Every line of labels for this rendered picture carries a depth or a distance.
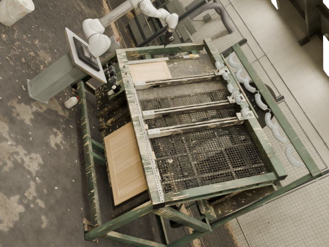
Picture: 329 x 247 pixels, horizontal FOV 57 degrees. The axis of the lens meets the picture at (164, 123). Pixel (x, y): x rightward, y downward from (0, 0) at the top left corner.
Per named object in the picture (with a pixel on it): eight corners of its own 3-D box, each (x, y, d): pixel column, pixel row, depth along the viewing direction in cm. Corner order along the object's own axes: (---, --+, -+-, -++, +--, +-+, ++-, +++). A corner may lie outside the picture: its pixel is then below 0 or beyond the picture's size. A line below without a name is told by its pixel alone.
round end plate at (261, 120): (206, 99, 425) (258, 68, 403) (208, 101, 430) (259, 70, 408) (227, 144, 377) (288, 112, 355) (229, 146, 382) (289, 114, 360)
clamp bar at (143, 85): (133, 85, 363) (133, 69, 345) (225, 74, 388) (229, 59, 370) (135, 91, 357) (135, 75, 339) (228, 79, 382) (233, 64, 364)
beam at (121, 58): (115, 56, 405) (115, 49, 396) (124, 55, 407) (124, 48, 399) (152, 209, 272) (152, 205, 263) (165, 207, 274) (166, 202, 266)
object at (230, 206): (187, 162, 366) (250, 129, 343) (192, 166, 377) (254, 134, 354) (206, 217, 324) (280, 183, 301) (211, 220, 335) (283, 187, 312)
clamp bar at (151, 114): (141, 114, 335) (142, 99, 316) (239, 100, 360) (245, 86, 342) (143, 121, 329) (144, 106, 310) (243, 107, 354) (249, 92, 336)
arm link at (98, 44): (91, 55, 310) (108, 42, 304) (83, 41, 313) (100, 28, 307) (100, 59, 325) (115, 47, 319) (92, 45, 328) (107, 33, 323)
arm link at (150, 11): (159, 11, 312) (152, 1, 315) (150, 7, 296) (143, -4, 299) (150, 20, 318) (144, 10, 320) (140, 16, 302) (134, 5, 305)
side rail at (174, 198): (162, 199, 279) (163, 193, 271) (269, 177, 303) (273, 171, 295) (165, 207, 275) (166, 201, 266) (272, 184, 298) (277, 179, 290)
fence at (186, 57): (127, 63, 387) (127, 61, 384) (198, 56, 408) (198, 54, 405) (128, 66, 384) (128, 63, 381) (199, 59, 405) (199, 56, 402)
